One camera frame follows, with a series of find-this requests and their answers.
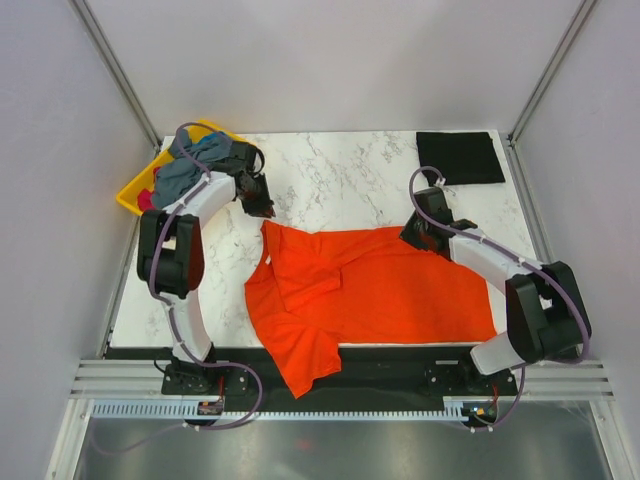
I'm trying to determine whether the orange t shirt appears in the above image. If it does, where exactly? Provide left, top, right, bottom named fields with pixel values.
left=245, top=221, right=496, bottom=398

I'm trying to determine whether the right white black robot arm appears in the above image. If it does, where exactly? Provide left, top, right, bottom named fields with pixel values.
left=401, top=210, right=591, bottom=394

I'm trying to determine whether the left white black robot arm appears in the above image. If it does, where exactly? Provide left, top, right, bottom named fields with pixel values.
left=137, top=171, right=275, bottom=393

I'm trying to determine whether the teal blue t shirt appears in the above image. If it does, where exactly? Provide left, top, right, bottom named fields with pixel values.
left=196, top=131, right=231, bottom=149

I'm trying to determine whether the grey t shirt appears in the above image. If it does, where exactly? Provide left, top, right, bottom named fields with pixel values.
left=152, top=131, right=233, bottom=209

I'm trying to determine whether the folded black t shirt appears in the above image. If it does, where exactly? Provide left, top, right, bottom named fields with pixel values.
left=416, top=132, right=505, bottom=186

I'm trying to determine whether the pink red t shirt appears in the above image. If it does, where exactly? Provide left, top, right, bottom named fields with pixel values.
left=137, top=182, right=155, bottom=212

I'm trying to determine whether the yellow plastic bin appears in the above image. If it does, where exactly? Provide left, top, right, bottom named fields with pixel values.
left=116, top=119, right=246, bottom=216

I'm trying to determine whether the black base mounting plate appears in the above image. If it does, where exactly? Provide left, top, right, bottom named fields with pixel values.
left=159, top=344, right=521, bottom=412

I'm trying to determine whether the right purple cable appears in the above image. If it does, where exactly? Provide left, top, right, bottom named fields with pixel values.
left=408, top=167, right=594, bottom=434

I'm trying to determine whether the purple cable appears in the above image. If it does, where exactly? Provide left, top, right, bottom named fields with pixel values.
left=408, top=167, right=594, bottom=434
left=89, top=121, right=266, bottom=456

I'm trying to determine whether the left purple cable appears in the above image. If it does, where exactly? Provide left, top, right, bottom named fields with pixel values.
left=89, top=121, right=266, bottom=456

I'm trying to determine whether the white slotted cable duct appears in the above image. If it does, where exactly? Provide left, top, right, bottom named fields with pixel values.
left=91, top=397, right=468, bottom=422

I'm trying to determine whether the aluminium extrusion rail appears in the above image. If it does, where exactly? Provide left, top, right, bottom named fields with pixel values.
left=70, top=359, right=163, bottom=399

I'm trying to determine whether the left aluminium frame post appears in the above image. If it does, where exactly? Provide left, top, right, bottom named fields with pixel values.
left=69, top=0, right=162, bottom=152

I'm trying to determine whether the aluminium frame post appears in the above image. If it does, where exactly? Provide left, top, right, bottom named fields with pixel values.
left=506, top=0, right=599, bottom=148
left=69, top=0, right=162, bottom=152

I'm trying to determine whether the right aluminium frame post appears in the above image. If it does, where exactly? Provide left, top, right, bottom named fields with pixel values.
left=506, top=0, right=599, bottom=148

